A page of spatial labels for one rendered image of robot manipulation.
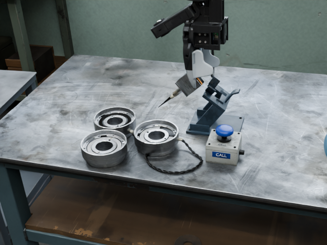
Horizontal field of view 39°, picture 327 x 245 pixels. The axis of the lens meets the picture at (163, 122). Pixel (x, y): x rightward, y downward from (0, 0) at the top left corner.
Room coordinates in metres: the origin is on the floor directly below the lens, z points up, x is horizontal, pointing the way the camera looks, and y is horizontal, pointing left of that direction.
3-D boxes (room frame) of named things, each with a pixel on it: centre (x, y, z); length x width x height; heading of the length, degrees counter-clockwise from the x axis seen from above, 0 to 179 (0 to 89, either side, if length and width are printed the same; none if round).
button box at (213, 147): (0.84, -0.14, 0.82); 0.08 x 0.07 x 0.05; 72
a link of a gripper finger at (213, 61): (0.95, -0.11, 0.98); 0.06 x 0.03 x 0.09; 67
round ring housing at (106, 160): (0.86, 0.14, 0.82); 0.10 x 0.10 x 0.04
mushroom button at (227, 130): (0.84, -0.13, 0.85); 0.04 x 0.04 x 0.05
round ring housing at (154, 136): (0.89, 0.02, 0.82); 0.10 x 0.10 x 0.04
